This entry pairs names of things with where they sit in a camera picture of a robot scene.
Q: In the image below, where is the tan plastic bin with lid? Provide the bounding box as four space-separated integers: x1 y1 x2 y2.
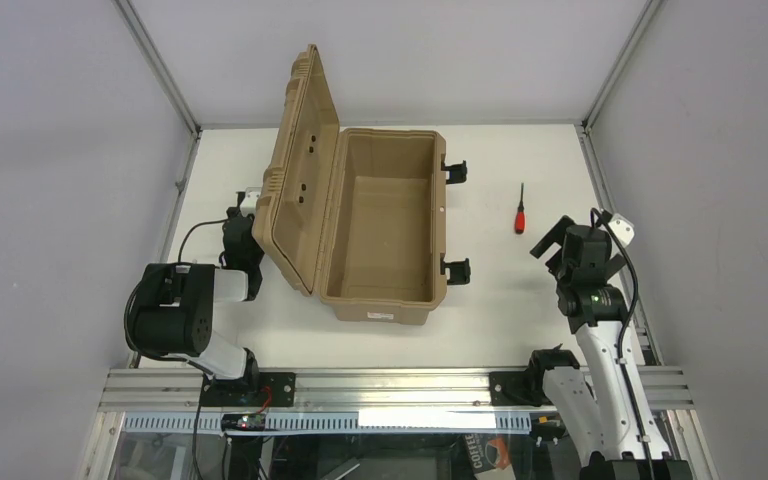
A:
253 45 447 325

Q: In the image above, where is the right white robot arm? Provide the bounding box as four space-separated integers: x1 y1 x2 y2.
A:
527 211 693 479

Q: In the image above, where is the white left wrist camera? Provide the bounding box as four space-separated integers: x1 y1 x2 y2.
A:
237 187 261 216

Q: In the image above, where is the black bin latch front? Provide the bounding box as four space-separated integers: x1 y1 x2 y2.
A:
440 258 471 286

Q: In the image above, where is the coffee labelled box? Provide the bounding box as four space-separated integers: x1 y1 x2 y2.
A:
463 433 511 474

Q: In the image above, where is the black bin latch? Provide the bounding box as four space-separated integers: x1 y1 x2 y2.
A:
441 161 468 185
440 258 471 286

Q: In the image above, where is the white slotted cable duct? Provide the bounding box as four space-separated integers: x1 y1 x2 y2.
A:
123 407 532 436

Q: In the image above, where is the red handled screwdriver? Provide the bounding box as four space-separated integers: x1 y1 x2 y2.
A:
514 183 526 235

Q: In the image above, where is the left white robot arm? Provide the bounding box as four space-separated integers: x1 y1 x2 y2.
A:
123 207 265 390

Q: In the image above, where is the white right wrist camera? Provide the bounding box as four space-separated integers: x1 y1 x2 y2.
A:
606 213 635 247

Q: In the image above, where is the aluminium mounting rail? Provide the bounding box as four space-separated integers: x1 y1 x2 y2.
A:
97 366 695 414

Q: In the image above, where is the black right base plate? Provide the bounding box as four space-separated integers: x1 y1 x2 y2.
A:
488 370 541 407

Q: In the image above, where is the black bin latch rear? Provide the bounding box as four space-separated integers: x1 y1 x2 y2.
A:
441 161 468 185

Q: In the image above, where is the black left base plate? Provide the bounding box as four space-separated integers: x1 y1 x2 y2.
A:
199 371 297 409

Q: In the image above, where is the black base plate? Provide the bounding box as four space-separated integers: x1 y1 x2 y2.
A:
199 371 297 409
488 370 541 407

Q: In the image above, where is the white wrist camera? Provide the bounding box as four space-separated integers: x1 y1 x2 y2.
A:
606 213 635 247
237 187 261 216

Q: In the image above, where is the small green circuit board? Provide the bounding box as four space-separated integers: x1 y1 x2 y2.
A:
220 413 267 431

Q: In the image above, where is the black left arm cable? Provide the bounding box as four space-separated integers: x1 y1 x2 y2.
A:
177 219 229 264

